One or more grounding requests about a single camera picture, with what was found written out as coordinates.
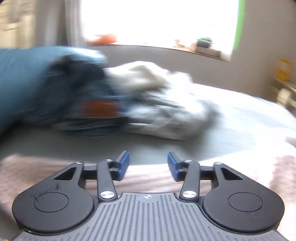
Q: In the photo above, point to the cream white garment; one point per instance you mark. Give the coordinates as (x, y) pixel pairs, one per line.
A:
(141, 76)

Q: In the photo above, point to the pink box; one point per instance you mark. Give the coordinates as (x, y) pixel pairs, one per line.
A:
(180, 43)

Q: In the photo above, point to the yellow box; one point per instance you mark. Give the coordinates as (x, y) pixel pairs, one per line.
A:
(285, 69)

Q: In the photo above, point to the cream wooden desk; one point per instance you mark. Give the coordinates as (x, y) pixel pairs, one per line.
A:
(283, 92)

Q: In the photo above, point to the window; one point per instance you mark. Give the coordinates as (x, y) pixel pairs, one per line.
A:
(161, 18)

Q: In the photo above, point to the light grey garment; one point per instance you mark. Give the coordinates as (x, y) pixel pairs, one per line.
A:
(175, 115)

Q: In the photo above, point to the grey curtain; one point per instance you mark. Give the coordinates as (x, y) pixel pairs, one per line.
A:
(74, 23)

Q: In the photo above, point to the orange bag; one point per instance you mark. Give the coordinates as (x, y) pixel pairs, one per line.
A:
(105, 39)

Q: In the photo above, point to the houndstooth knit cardigan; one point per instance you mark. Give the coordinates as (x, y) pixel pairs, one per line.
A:
(34, 176)

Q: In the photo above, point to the blue jeans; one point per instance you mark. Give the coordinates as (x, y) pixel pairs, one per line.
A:
(92, 104)

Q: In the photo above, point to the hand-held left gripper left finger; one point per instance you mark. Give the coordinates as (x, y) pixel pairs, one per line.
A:
(123, 165)

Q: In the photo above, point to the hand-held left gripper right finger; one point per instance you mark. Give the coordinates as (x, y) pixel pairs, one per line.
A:
(172, 165)

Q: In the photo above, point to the white shoe box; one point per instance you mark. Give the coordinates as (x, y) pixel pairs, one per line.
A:
(208, 51)

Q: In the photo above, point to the dark shoes on box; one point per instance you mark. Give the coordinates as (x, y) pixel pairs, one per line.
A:
(204, 41)

